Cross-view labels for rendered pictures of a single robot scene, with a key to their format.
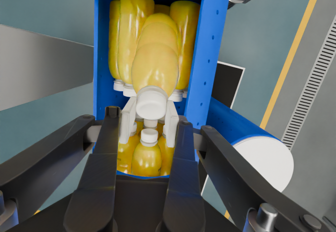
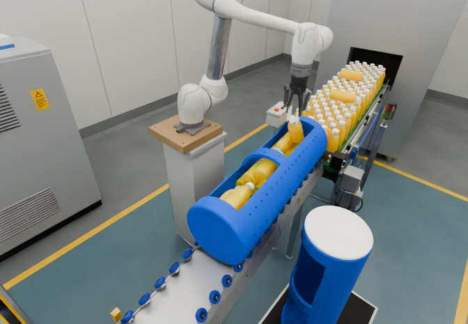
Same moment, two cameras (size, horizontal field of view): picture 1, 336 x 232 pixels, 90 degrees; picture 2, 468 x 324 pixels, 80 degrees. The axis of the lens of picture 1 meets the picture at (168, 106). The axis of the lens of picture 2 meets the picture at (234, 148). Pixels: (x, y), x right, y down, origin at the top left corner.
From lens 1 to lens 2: 139 cm
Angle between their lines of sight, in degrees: 70
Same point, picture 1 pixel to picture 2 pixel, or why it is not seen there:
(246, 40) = (383, 292)
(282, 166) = (361, 233)
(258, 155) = (341, 218)
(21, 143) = (76, 270)
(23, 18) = not seen: hidden behind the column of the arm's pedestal
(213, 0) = (317, 129)
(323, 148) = not seen: outside the picture
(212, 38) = (315, 137)
